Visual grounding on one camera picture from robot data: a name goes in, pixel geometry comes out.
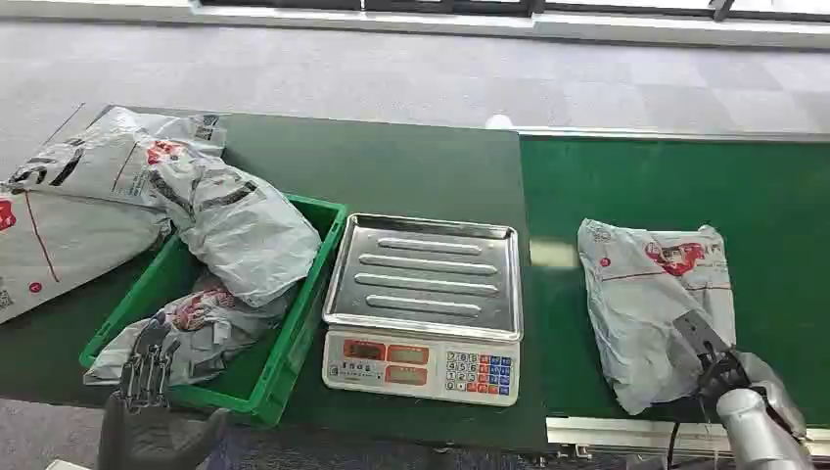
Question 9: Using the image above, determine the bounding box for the bulky crumpled grey parcel bag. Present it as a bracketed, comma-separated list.
[143, 139, 324, 310]

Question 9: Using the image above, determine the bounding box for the green plastic crate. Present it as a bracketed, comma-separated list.
[78, 192, 348, 429]

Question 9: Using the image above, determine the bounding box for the white electronic scale steel tray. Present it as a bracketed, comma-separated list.
[321, 212, 526, 408]

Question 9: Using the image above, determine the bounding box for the aluminium conveyor frame rail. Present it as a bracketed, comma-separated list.
[545, 416, 830, 463]

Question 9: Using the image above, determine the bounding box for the small grey parcel red pattern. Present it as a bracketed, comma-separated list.
[82, 284, 299, 389]

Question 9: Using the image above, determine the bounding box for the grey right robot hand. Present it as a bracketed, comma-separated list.
[671, 308, 809, 441]

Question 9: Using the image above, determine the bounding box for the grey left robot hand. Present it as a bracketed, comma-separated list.
[95, 316, 229, 470]

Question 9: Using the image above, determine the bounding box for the green conveyor belt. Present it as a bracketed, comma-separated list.
[518, 133, 830, 430]

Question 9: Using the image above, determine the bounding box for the grey parcel bag red print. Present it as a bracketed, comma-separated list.
[576, 217, 739, 417]

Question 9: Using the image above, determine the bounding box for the large flat grey parcel bag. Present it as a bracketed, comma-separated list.
[0, 184, 175, 326]

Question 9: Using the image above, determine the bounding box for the black cable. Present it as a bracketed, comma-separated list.
[665, 421, 682, 470]

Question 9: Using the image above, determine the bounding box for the grey parcel bag black print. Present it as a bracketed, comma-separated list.
[5, 105, 229, 211]

